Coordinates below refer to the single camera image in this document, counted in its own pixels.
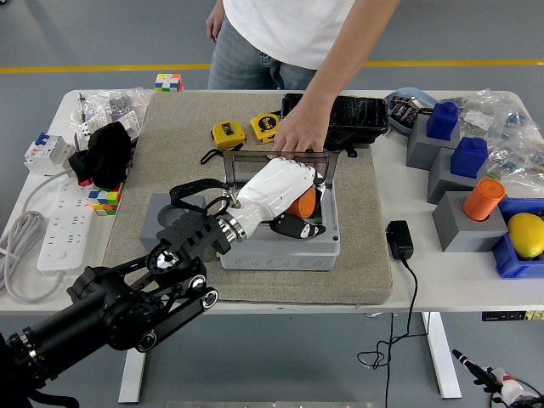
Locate person's left hand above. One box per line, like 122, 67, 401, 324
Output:
271, 99, 335, 161

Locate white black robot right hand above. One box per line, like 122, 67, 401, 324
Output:
451, 348, 539, 408

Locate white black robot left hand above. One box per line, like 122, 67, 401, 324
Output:
231, 156, 329, 240

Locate person's right hand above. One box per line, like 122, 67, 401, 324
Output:
207, 0, 226, 43

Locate orange cylindrical battery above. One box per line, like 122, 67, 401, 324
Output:
462, 178, 507, 223
285, 189, 318, 218

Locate grey enclosure cover clear lid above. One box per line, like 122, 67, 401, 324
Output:
216, 148, 342, 258

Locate black plastic housing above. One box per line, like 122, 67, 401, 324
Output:
280, 93, 390, 158

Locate black table control panel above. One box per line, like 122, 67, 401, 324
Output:
481, 310, 544, 322

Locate white table leg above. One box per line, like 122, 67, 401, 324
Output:
420, 312, 463, 400
117, 314, 153, 405

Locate person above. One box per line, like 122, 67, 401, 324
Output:
207, 0, 400, 91

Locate colourful puzzle cube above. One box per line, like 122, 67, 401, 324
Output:
154, 72, 184, 93
88, 183, 124, 217

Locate light blue bowl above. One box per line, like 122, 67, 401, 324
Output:
383, 87, 439, 137

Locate dark snack packets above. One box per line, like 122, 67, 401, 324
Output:
389, 95, 422, 127

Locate grey holder block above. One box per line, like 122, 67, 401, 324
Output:
432, 190, 509, 254
405, 114, 462, 171
139, 192, 216, 256
426, 146, 490, 205

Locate blue storage bin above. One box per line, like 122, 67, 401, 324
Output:
491, 197, 544, 281

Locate grey-brown foam mat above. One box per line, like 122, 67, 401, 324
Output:
98, 91, 393, 305

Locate clear bags of small parts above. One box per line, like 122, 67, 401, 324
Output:
63, 87, 154, 141

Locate black power adapter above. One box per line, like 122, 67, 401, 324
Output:
385, 219, 416, 261

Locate white purple small package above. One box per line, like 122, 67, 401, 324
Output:
74, 110, 142, 148

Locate blue plastic bottle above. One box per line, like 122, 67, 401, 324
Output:
426, 100, 460, 141
450, 135, 489, 179

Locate yellow lemon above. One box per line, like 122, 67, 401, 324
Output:
507, 212, 544, 260

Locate black cloth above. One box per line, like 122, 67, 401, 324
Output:
67, 122, 133, 190

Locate clear bags of components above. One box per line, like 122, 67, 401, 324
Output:
458, 88, 544, 199

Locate white power strip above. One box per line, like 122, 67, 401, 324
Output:
36, 178, 99, 273

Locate white blue circuit breaker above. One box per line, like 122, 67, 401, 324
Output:
23, 132, 77, 176

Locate yellow tape measure black strap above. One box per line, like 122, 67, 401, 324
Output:
200, 121, 247, 166

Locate black adapter cord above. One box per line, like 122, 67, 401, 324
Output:
355, 257, 430, 408

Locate white power strip cable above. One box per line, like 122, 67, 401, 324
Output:
0, 167, 77, 303

